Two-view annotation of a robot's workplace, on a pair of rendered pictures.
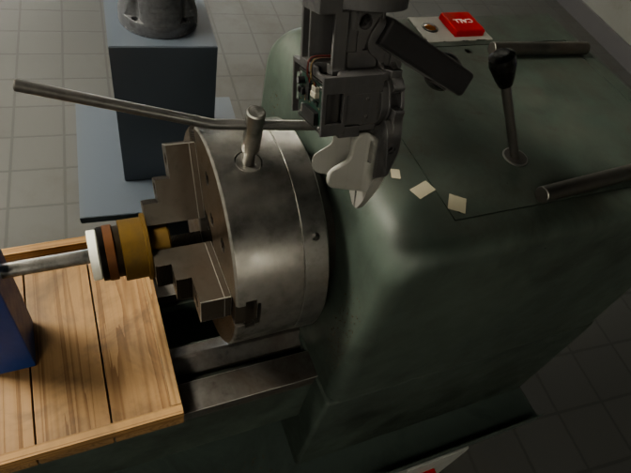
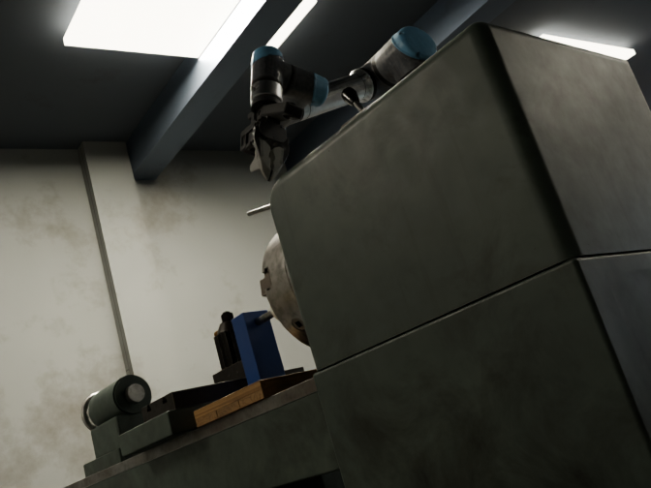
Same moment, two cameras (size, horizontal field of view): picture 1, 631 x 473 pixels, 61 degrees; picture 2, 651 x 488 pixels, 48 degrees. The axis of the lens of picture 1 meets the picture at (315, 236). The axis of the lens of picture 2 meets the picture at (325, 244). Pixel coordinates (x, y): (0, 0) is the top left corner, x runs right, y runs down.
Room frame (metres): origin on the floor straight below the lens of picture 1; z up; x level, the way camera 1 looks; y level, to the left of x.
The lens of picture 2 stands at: (0.22, -1.51, 0.71)
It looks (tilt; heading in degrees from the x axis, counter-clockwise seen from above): 15 degrees up; 80
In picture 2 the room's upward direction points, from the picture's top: 17 degrees counter-clockwise
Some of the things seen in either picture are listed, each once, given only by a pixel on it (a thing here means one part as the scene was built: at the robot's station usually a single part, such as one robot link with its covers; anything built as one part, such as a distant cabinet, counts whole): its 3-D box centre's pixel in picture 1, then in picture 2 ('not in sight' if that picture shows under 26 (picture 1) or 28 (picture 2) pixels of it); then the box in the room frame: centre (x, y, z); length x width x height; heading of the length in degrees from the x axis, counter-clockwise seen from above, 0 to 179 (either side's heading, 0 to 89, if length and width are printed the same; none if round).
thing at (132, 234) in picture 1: (134, 248); not in sight; (0.41, 0.23, 1.08); 0.09 x 0.09 x 0.09; 34
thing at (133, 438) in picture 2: not in sight; (229, 415); (0.19, 0.64, 0.90); 0.53 x 0.30 x 0.06; 34
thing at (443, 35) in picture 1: (444, 42); not in sight; (0.91, -0.12, 1.23); 0.13 x 0.08 x 0.06; 124
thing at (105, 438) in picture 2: not in sight; (122, 423); (-0.17, 1.11, 1.01); 0.30 x 0.20 x 0.29; 124
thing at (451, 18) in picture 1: (460, 25); not in sight; (0.93, -0.14, 1.26); 0.06 x 0.06 x 0.02; 34
